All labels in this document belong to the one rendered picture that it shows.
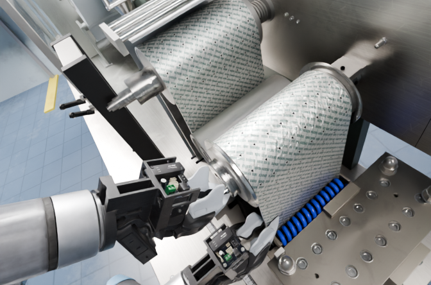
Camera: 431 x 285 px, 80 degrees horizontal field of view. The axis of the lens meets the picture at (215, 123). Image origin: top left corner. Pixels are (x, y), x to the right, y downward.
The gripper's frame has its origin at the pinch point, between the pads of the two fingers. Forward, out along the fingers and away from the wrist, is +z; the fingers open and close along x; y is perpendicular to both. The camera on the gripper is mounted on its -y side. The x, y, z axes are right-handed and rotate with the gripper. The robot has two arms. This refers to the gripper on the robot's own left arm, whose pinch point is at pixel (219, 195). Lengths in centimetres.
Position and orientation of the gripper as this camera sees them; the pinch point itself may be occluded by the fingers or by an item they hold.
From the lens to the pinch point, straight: 45.4
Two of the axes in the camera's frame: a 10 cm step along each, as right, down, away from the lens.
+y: 3.1, -8.5, -4.2
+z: 7.7, -0.4, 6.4
